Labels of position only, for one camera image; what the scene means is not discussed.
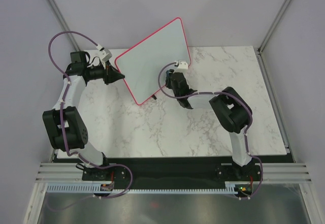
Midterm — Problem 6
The pink-framed whiteboard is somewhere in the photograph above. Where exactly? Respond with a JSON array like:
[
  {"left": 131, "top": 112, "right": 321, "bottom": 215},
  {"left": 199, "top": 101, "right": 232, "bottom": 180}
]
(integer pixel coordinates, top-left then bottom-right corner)
[{"left": 114, "top": 17, "right": 191, "bottom": 106}]

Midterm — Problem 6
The blue whiteboard eraser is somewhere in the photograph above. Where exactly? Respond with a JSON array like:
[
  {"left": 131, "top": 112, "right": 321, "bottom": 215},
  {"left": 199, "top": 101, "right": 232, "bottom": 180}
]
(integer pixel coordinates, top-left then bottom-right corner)
[{"left": 166, "top": 69, "right": 174, "bottom": 80}]

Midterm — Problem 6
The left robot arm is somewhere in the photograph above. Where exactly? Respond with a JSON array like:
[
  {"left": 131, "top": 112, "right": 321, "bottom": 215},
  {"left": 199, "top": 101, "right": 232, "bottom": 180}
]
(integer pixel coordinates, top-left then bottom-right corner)
[{"left": 42, "top": 51, "right": 125, "bottom": 180}]

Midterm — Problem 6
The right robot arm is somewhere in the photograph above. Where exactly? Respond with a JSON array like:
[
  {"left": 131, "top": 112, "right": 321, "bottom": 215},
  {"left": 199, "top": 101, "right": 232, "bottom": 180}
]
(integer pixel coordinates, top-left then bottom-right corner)
[{"left": 166, "top": 70, "right": 253, "bottom": 180}]

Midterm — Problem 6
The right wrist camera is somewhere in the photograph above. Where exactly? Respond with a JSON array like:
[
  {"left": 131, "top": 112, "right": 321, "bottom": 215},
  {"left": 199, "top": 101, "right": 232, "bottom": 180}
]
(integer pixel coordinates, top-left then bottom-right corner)
[{"left": 175, "top": 60, "right": 188, "bottom": 73}]

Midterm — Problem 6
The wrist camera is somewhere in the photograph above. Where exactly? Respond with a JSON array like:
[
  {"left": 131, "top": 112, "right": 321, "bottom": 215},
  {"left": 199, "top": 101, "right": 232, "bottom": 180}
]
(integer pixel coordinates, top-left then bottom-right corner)
[
  {"left": 175, "top": 60, "right": 188, "bottom": 73},
  {"left": 96, "top": 44, "right": 112, "bottom": 69}
]

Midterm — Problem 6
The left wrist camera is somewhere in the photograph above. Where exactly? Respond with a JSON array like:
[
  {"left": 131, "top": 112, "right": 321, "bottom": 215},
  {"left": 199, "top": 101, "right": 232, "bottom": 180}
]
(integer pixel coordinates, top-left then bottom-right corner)
[{"left": 96, "top": 44, "right": 112, "bottom": 69}]

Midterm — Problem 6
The right aluminium corner post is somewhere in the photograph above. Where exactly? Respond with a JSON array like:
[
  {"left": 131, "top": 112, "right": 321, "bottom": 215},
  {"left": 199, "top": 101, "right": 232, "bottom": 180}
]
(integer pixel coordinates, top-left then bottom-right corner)
[{"left": 256, "top": 0, "right": 304, "bottom": 54}]

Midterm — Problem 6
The aluminium corner post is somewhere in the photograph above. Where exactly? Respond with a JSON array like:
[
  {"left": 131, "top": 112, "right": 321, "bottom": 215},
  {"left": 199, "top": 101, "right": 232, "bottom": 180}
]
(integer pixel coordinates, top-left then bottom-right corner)
[
  {"left": 256, "top": 0, "right": 304, "bottom": 54},
  {"left": 46, "top": 0, "right": 81, "bottom": 51}
]

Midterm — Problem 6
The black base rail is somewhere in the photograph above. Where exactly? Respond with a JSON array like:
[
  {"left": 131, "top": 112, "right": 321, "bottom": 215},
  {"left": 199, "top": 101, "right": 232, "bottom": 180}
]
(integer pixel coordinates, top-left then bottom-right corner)
[{"left": 54, "top": 154, "right": 294, "bottom": 189}]

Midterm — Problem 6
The left aluminium corner post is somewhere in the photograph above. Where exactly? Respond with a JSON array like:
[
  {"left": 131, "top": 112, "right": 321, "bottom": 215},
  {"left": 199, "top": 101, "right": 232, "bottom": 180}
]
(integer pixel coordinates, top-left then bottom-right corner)
[{"left": 46, "top": 0, "right": 81, "bottom": 51}]

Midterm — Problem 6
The aluminium extrusion frame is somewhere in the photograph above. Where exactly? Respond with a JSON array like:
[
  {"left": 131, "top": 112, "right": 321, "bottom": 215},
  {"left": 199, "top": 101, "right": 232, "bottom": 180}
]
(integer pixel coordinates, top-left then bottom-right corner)
[{"left": 36, "top": 163, "right": 311, "bottom": 184}]

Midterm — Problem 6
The white slotted cable duct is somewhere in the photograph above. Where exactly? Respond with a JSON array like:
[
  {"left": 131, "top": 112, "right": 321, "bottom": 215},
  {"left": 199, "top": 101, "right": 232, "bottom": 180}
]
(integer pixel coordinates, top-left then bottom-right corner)
[{"left": 46, "top": 182, "right": 251, "bottom": 195}]

